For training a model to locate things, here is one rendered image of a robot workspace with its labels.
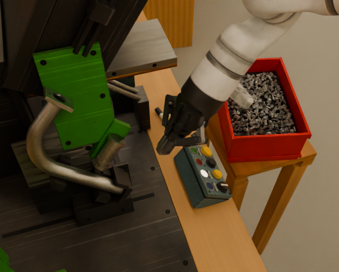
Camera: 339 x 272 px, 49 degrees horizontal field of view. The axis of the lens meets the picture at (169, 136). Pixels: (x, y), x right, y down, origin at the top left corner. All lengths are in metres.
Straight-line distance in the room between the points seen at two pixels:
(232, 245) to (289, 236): 1.08
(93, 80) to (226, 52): 0.26
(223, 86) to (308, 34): 2.44
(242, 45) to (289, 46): 2.28
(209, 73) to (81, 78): 0.24
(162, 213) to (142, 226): 0.05
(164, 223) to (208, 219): 0.10
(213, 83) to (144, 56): 0.31
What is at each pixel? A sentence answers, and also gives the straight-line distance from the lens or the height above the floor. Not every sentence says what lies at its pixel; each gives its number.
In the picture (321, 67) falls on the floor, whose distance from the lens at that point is 2.76.
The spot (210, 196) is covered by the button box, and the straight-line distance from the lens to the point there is 0.85.
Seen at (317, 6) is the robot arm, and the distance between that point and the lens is 0.55.
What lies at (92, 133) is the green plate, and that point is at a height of 1.10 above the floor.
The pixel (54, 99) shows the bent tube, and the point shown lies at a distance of 0.68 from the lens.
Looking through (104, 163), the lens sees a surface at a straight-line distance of 0.78.
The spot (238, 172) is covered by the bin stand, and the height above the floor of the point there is 0.80.
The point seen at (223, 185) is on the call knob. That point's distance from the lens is 0.88.
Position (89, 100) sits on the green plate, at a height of 1.17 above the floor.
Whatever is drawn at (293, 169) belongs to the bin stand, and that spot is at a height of 0.73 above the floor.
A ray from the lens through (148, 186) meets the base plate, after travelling 0.91.
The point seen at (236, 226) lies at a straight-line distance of 0.88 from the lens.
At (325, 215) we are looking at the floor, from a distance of 2.03.
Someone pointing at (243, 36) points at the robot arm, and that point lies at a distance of 0.58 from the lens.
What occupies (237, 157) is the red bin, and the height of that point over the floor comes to 0.83.
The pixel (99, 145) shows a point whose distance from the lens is 0.79.
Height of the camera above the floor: 1.68
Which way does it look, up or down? 52 degrees down
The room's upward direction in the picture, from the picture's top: straight up
